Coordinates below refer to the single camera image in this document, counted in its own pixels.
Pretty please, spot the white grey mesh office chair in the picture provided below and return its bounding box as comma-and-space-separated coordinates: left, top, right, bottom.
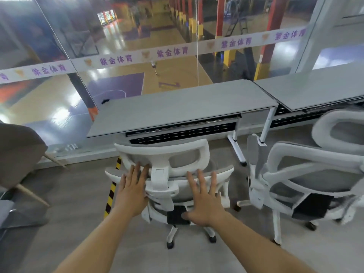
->
234, 108, 364, 246
104, 138, 235, 250

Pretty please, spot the grey folding table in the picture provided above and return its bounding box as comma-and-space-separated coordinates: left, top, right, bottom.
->
254, 61, 364, 131
86, 79, 279, 167

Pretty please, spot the brown shell chair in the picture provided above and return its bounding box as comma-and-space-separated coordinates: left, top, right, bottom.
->
0, 123, 70, 208

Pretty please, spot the person's left hand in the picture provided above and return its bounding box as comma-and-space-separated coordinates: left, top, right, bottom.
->
112, 163, 150, 218

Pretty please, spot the row of red yellow pillars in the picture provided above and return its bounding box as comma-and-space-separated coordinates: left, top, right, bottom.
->
169, 0, 290, 82

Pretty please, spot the basketball hoop stand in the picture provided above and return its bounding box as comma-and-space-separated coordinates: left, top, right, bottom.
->
60, 27, 99, 122

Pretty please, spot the black yellow floor tape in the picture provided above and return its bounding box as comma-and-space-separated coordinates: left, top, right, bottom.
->
104, 156, 123, 219

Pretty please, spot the person's left forearm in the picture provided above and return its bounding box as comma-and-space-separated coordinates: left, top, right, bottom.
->
54, 209, 134, 273

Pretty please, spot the person's right hand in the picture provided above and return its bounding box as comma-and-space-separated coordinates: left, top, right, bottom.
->
181, 169, 228, 227

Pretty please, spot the person's right forearm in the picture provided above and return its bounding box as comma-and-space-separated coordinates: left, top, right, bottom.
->
210, 213, 316, 273

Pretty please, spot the white printed window strip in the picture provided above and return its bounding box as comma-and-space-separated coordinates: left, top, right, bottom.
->
0, 25, 308, 85

